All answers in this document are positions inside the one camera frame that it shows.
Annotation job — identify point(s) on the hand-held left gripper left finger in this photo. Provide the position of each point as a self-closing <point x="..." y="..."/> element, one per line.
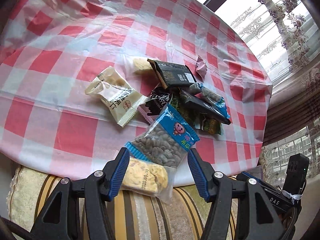
<point x="120" y="175"/>

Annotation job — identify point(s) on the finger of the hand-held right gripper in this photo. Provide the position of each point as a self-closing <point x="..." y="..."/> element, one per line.
<point x="268" y="187"/>

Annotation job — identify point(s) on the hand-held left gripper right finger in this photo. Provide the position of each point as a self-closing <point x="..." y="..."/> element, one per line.
<point x="197" y="175"/>

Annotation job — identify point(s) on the clear packet yellow dated cake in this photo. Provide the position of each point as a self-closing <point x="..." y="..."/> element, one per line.
<point x="145" y="177"/>

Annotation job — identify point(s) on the large blue seed packet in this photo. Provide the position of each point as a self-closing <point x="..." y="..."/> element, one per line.
<point x="162" y="142"/>

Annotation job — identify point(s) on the black bar packet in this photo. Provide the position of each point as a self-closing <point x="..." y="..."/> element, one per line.
<point x="202" y="106"/>
<point x="172" y="73"/>

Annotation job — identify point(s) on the black and pink chocolate packet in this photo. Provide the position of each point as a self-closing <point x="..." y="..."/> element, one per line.
<point x="157" y="100"/>

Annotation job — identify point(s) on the striped sofa cushion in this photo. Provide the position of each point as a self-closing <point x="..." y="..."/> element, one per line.
<point x="142" y="217"/>

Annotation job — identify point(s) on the brown drape curtain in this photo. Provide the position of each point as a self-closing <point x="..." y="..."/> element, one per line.
<point x="292" y="110"/>

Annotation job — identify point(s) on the small blue seed packet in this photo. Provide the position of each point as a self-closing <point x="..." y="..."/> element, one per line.
<point x="212" y="95"/>

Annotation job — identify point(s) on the cream pastry packet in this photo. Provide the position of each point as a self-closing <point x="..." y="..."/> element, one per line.
<point x="112" y="92"/>

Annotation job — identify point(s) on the purple candy packet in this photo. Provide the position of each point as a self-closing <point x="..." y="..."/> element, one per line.
<point x="200" y="67"/>

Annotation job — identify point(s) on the red and white checked tablecloth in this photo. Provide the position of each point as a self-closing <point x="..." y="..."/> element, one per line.
<point x="62" y="55"/>

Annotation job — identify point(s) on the floral lace curtain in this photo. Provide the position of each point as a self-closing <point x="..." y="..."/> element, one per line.
<point x="275" y="17"/>

